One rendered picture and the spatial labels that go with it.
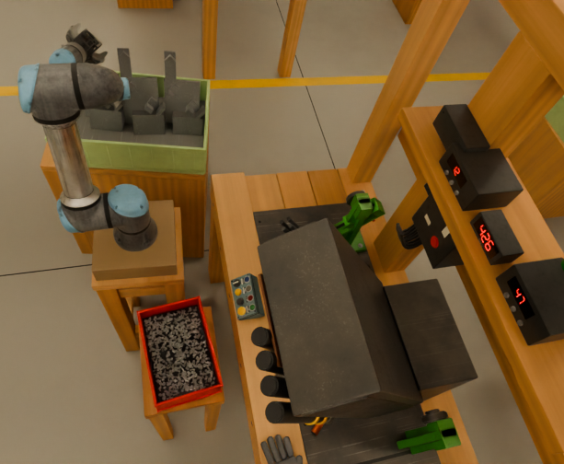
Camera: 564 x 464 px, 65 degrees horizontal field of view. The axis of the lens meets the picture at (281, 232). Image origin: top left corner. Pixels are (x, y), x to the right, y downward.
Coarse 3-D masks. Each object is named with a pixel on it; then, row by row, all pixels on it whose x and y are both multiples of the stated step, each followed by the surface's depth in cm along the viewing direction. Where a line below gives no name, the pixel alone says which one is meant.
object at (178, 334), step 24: (144, 312) 148; (168, 312) 152; (192, 312) 154; (144, 336) 151; (168, 336) 149; (192, 336) 150; (168, 360) 144; (192, 360) 146; (168, 384) 141; (192, 384) 143; (216, 384) 144; (168, 408) 143
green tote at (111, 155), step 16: (160, 80) 200; (192, 80) 200; (208, 80) 202; (160, 96) 207; (208, 96) 197; (208, 112) 192; (96, 144) 175; (112, 144) 175; (128, 144) 176; (144, 144) 178; (96, 160) 184; (112, 160) 185; (128, 160) 185; (144, 160) 185; (160, 160) 186; (176, 160) 186; (192, 160) 187
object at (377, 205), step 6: (372, 198) 159; (378, 204) 157; (378, 210) 156; (384, 210) 160; (372, 216) 161; (378, 216) 160; (342, 222) 168; (354, 222) 163; (366, 222) 162; (348, 228) 166; (342, 234) 167
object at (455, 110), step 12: (444, 108) 115; (456, 108) 116; (468, 108) 116; (444, 120) 116; (456, 120) 113; (468, 120) 114; (444, 132) 116; (456, 132) 112; (468, 132) 112; (480, 132) 112; (444, 144) 117; (468, 144) 109; (480, 144) 110
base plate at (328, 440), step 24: (264, 216) 176; (288, 216) 178; (312, 216) 180; (336, 216) 182; (264, 240) 171; (408, 408) 147; (336, 432) 140; (360, 432) 141; (384, 432) 142; (312, 456) 135; (336, 456) 136; (360, 456) 137; (384, 456) 138; (408, 456) 140; (432, 456) 141
